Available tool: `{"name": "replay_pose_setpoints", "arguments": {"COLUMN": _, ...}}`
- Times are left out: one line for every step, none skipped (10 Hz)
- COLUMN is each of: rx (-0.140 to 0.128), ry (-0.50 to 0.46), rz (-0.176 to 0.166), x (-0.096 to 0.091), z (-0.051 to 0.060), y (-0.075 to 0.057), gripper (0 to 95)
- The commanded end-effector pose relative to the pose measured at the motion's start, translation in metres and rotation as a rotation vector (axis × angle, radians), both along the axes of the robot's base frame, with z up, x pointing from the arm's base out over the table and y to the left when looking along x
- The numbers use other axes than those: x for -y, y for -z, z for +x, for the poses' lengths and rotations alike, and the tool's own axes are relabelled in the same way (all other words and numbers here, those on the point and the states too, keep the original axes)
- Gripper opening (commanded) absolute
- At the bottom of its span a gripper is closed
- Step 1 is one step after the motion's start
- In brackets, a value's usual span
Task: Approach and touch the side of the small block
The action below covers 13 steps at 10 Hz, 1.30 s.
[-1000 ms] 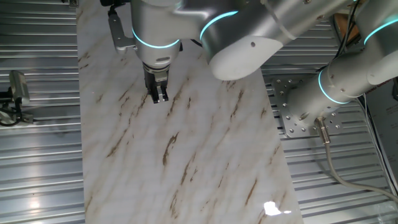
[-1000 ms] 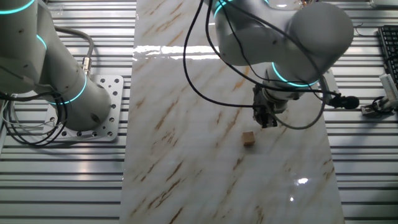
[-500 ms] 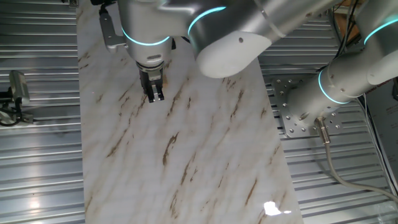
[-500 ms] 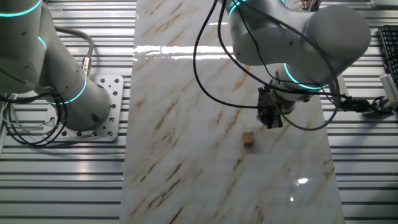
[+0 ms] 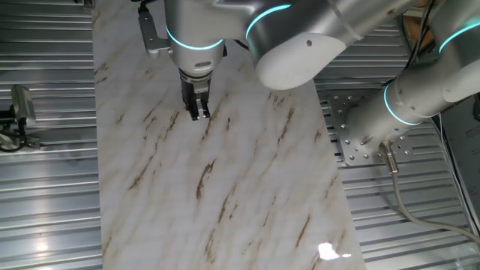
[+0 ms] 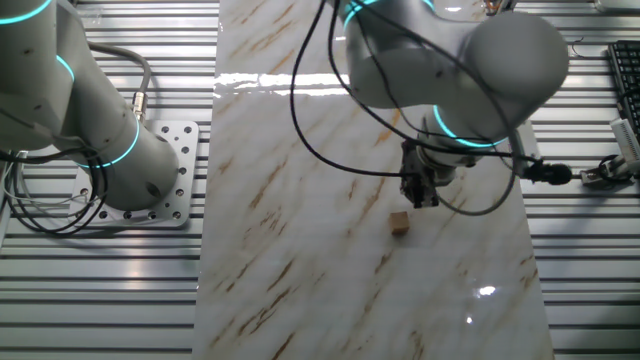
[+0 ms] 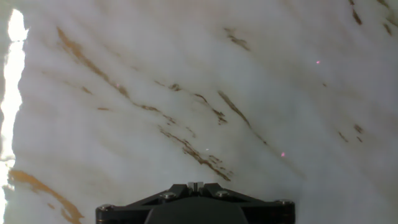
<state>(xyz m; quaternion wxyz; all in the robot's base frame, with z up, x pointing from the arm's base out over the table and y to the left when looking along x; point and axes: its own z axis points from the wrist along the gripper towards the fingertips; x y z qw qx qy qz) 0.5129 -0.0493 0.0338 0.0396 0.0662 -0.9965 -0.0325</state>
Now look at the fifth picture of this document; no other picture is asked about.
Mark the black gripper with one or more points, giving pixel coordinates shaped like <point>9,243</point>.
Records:
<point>195,88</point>

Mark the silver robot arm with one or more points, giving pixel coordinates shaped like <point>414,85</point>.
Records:
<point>292,37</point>

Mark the white marble pattern mat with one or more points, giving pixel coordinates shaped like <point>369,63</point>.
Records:
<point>243,168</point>

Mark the brown wooden board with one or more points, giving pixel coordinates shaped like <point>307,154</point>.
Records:
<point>412,30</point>

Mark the silver camera bracket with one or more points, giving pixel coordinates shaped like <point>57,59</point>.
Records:
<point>150,33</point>

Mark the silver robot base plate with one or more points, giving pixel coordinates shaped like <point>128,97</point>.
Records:
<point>339,112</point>

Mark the metal camera mount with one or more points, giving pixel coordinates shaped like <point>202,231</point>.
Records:
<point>32,141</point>

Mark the silver external camera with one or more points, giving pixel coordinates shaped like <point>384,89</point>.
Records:
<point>23,105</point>

